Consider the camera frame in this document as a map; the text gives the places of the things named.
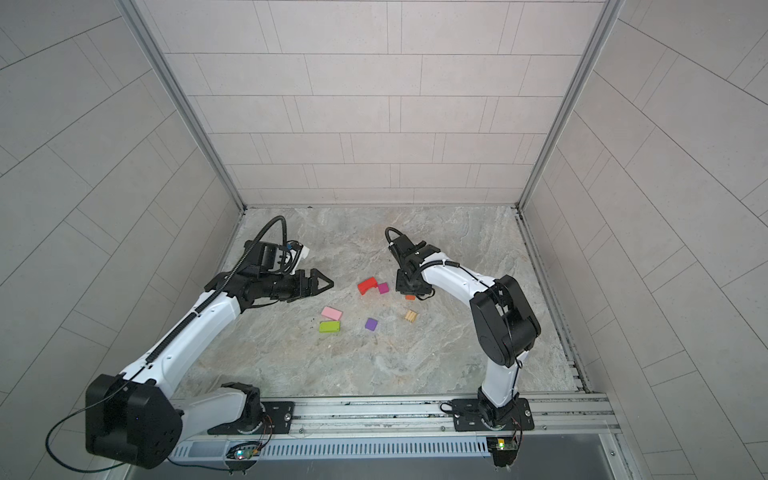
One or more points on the left circuit board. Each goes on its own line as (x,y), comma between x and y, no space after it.
(244,451)

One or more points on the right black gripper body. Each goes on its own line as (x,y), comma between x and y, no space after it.
(406,284)

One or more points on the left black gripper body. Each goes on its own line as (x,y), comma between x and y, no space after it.
(279,285)

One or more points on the green wood block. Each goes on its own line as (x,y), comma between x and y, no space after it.
(329,327)

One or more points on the aluminium mounting rail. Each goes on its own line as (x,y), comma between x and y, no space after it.
(372,417)

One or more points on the circuit board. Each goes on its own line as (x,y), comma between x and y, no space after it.
(244,451)
(497,445)

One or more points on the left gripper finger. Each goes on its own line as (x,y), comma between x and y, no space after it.
(316,289)
(316,277)

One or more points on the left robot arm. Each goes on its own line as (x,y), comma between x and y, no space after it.
(156,375)

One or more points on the small natural wood cube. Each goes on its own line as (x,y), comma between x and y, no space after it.
(411,315)

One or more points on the right circuit board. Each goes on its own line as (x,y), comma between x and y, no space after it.
(497,445)

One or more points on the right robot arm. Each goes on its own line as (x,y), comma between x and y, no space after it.
(505,325)

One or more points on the pink wood block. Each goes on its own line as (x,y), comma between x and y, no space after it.
(331,313)

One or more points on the red wood block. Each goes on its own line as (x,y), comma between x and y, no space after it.
(366,285)

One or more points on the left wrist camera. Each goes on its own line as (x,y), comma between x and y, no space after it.
(296,250)

